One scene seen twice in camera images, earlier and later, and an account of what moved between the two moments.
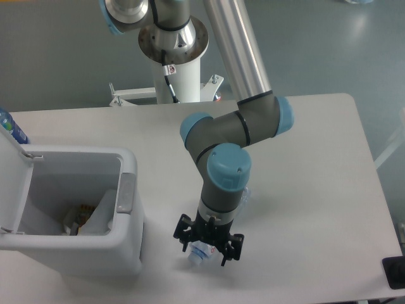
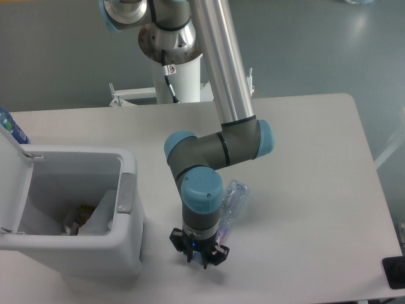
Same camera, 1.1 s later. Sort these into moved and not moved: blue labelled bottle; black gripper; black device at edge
Moved: black gripper
Not moved: blue labelled bottle; black device at edge
